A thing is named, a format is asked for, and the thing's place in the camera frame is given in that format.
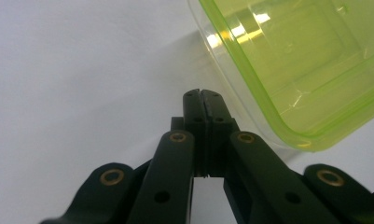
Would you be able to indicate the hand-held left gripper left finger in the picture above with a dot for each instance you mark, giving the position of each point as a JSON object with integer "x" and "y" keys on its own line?
{"x": 194, "y": 109}

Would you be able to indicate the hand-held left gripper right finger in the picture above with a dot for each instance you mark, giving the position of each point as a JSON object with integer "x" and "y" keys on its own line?
{"x": 217, "y": 115}

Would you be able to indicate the green plastic container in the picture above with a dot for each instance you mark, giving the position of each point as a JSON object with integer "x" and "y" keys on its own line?
{"x": 299, "y": 62}

